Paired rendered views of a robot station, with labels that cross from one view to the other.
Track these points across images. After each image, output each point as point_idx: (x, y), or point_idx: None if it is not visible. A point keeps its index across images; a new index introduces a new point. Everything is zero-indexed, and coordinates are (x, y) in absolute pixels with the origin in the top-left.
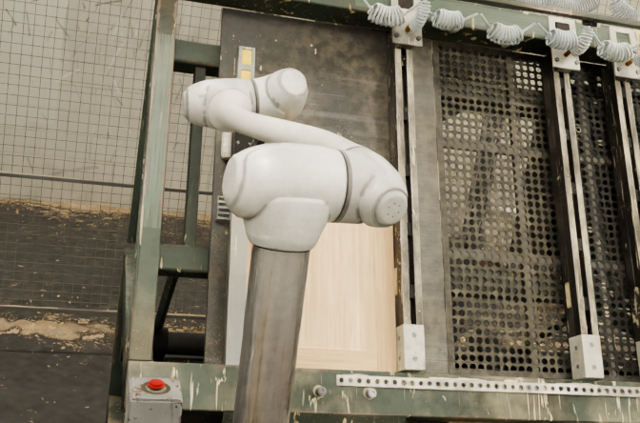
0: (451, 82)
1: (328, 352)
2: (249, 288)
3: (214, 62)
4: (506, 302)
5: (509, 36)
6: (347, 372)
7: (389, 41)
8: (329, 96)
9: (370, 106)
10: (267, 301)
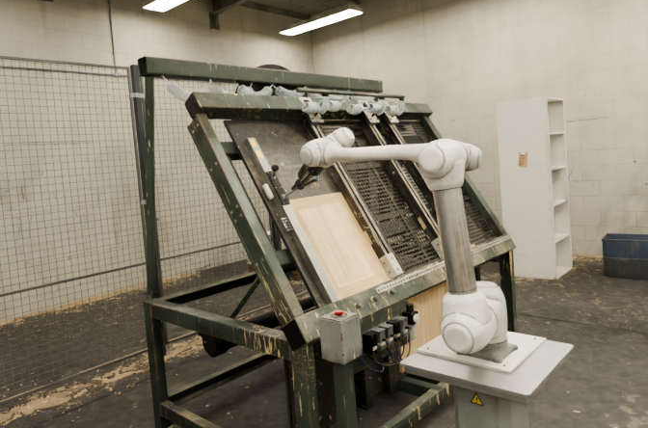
0: None
1: (363, 280)
2: (445, 211)
3: (232, 150)
4: (404, 234)
5: (358, 109)
6: (377, 285)
7: (303, 123)
8: (293, 156)
9: None
10: (458, 213)
